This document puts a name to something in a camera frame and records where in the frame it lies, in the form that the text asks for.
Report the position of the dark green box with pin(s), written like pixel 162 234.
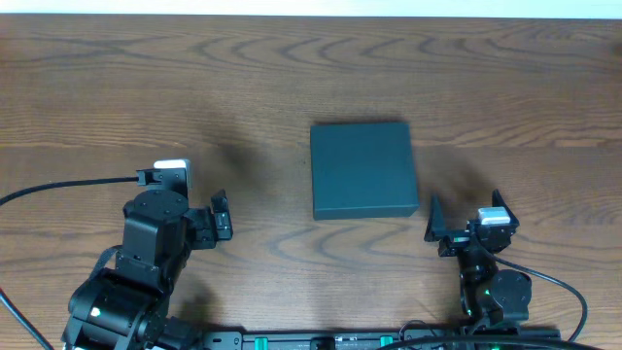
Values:
pixel 363 170

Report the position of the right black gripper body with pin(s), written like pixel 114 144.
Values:
pixel 464 245

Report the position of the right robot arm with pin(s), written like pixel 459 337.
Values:
pixel 492 298

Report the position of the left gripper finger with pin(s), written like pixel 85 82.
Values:
pixel 219 202
pixel 223 225

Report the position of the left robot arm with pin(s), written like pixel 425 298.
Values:
pixel 125 300

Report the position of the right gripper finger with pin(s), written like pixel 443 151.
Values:
pixel 436 228
pixel 497 199

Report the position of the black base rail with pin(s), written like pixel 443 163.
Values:
pixel 181 335

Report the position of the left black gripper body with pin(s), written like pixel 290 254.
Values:
pixel 222 220

